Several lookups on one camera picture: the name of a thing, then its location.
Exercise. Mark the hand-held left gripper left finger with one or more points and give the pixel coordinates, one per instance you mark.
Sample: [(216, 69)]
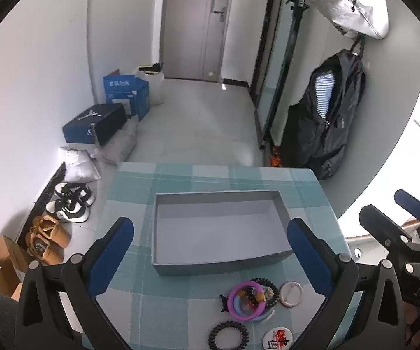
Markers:
[(109, 259)]

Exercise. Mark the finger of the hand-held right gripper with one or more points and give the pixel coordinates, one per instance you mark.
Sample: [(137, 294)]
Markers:
[(414, 204), (384, 228)]

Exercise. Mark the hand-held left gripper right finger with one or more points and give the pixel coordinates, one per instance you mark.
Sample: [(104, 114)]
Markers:
[(310, 259)]

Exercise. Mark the printed round badge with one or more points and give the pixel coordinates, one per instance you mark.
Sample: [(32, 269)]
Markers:
[(277, 338)]

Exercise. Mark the grey cardboard box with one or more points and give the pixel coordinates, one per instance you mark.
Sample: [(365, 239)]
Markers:
[(213, 226)]

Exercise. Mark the black white sandals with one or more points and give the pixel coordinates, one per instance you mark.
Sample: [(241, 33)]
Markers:
[(67, 211)]

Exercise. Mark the tan shoe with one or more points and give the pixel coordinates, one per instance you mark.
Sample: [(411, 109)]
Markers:
[(42, 246), (51, 228)]

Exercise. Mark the black white sneaker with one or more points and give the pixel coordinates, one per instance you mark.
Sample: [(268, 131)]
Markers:
[(73, 191)]

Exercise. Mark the teal checked tablecloth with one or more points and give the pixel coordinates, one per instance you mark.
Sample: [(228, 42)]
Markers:
[(180, 299)]

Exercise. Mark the white wrapped package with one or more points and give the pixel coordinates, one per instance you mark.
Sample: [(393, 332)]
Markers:
[(120, 142), (78, 164)]

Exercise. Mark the brown cardboard box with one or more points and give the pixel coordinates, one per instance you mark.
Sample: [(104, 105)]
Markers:
[(6, 262)]

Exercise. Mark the black backpack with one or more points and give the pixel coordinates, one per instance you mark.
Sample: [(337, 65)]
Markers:
[(335, 124)]

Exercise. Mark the dark blue shoe box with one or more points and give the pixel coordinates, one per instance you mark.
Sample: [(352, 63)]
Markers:
[(89, 125)]

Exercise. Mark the blue cardboard box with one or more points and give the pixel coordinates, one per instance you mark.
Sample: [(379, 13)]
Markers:
[(137, 94)]

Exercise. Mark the white plastic bag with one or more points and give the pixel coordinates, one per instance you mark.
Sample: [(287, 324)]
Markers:
[(155, 87)]

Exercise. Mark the black framed glass door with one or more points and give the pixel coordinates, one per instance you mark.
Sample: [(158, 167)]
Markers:
[(271, 62)]

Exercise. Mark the white hanging bag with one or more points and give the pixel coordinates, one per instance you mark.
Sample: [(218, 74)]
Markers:
[(355, 3)]

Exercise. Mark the grey door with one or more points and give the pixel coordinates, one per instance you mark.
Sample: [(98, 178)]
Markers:
[(191, 25)]

